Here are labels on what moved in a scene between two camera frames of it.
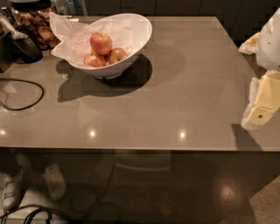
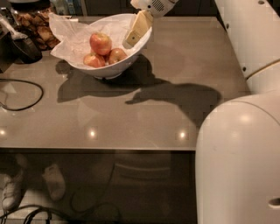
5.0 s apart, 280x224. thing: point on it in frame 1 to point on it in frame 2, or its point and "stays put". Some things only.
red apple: [101, 43] stays put
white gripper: [269, 44] to [155, 6]
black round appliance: [24, 50] stays put
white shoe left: [12, 190] stays put
